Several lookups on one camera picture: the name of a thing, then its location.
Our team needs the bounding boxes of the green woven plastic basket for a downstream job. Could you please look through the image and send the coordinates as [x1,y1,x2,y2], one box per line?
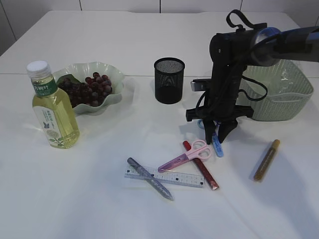
[237,60,314,121]

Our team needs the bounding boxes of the red glitter pen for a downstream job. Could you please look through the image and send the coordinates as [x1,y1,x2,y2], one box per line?
[182,140,219,191]

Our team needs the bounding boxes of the green tea bottle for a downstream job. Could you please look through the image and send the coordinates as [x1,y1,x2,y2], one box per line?
[26,60,80,149]

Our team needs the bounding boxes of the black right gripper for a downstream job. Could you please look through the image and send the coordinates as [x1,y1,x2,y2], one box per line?
[186,94,254,145]

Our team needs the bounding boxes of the blue scissors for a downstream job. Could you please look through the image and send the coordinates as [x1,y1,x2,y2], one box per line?
[197,119,224,158]

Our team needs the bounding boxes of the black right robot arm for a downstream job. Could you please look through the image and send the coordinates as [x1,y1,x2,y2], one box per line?
[186,26,319,144]

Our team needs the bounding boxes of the grey glitter pen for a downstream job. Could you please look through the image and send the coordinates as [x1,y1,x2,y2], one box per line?
[127,157,174,201]

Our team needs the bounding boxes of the clear plastic ruler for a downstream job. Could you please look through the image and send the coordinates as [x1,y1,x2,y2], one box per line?
[124,165,205,188]

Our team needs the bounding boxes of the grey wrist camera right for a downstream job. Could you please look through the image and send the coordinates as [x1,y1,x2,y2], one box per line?
[190,78,211,92]

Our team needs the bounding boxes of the purple grape bunch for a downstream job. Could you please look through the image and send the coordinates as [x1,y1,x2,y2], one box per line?
[57,72,113,108]

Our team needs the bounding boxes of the black mesh pen holder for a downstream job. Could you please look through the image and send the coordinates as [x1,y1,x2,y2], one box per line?
[154,57,185,105]

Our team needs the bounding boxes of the gold glitter pen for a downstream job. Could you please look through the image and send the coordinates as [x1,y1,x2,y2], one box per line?
[253,139,280,182]

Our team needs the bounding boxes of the pink scissors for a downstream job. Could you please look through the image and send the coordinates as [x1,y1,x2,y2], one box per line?
[158,139,213,173]

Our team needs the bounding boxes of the clear plastic sheet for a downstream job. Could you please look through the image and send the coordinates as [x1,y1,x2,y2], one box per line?
[280,68,290,84]

